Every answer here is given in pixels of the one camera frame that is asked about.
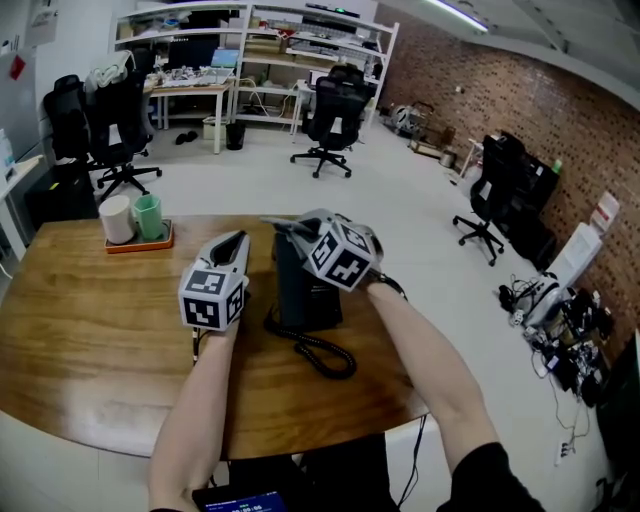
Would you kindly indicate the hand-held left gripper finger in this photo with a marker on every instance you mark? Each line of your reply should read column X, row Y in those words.
column 212, row 248
column 245, row 255

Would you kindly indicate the white round device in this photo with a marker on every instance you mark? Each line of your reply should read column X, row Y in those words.
column 404, row 119

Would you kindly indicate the wooden desk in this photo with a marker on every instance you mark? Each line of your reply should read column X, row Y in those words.
column 100, row 350

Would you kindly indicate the red note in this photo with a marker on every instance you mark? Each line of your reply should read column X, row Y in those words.
column 17, row 67

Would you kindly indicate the ceiling light strip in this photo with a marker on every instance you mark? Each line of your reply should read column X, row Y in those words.
column 462, row 14

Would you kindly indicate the white table with wooden top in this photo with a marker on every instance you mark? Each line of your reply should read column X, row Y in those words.
column 200, row 90

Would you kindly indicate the green hexagonal container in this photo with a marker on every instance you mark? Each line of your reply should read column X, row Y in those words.
column 149, row 217

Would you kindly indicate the white cylindrical cup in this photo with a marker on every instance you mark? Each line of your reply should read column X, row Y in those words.
column 116, row 220

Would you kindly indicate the black cabinet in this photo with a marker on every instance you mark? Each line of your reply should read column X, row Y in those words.
column 62, row 197

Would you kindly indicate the black shelf unit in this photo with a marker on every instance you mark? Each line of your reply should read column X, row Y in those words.
column 537, row 200

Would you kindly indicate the white power strip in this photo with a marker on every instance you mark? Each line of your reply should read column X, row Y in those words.
column 562, row 452

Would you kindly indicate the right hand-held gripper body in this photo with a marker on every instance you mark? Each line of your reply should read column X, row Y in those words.
column 340, row 255

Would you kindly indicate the black tablet with lit screen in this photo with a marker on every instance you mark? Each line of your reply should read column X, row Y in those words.
column 240, row 501

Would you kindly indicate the white shelving unit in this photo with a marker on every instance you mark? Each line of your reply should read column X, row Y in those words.
column 270, row 60

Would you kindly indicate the person's right forearm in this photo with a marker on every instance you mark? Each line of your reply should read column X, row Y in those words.
column 430, row 370

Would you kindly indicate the open laptop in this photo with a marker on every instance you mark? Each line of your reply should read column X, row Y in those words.
column 223, row 62

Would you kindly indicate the black waste bin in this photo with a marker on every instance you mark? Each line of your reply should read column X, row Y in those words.
column 235, row 136

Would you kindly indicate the black desk phone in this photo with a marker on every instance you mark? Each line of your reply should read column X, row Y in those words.
column 300, row 290

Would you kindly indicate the orange tray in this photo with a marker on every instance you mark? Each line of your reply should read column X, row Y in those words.
column 140, row 243

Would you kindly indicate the person's left forearm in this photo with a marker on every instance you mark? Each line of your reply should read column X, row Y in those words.
column 195, row 410

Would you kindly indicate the white box device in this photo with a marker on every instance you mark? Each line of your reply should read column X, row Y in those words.
column 577, row 252

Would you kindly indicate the green bottle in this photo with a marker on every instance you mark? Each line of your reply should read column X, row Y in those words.
column 557, row 166

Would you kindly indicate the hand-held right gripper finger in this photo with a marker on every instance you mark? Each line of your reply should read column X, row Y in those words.
column 280, row 222

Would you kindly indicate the white wall poster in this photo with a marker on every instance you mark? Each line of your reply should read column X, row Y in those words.
column 42, row 22

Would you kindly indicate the black office chair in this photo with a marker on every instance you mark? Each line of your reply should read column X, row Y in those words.
column 332, row 115
column 117, row 125
column 492, row 190
column 65, row 120

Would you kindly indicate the light jacket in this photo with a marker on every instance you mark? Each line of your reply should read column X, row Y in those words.
column 107, row 70

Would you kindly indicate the black monitor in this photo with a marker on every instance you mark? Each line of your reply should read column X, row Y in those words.
column 622, row 410

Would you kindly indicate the metal pot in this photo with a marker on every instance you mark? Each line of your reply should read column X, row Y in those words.
column 447, row 159

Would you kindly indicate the black slippers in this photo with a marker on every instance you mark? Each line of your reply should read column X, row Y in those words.
column 186, row 138

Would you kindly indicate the white board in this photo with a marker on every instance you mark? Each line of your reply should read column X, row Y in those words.
column 17, row 110

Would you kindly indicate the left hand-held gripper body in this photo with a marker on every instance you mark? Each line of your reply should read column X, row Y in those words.
column 202, row 300

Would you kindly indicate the white sign with red label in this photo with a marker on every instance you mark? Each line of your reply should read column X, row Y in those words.
column 605, row 210

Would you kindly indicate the person's black clothing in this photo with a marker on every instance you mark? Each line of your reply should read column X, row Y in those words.
column 490, row 480

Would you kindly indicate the white side desk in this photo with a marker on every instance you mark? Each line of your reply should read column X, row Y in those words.
column 12, row 185

